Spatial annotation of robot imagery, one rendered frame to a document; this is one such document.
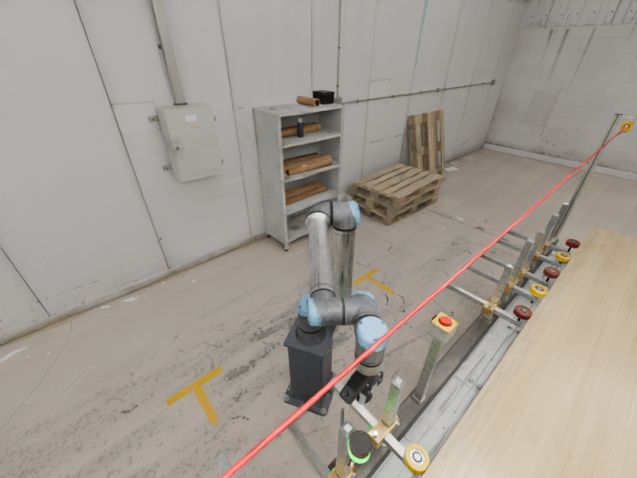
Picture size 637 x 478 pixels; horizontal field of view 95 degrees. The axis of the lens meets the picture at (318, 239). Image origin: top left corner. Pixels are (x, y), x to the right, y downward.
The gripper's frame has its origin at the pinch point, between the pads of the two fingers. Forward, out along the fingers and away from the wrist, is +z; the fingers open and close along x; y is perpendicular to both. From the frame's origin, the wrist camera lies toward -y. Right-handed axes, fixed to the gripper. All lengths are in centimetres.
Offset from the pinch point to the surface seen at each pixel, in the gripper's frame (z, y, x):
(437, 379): 31, 51, -9
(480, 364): 39, 82, -18
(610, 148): 53, 750, 19
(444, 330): -20.2, 32.7, -9.5
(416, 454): 10.0, 6.1, -21.8
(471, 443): 11.1, 24.1, -32.5
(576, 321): 11, 118, -43
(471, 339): 31, 88, -9
